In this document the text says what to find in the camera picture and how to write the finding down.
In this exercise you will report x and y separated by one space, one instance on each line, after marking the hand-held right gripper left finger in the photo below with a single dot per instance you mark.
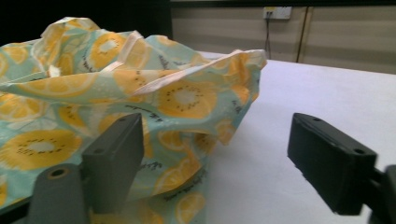
112 161

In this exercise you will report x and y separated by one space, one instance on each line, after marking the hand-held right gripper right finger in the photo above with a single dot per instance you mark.
333 168

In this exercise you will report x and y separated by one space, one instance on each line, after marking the fruit print cloth bag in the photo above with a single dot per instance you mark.
93 93

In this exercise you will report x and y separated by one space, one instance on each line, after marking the black curtain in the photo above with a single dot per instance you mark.
93 12

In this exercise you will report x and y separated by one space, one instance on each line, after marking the white wall socket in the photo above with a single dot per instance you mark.
278 12

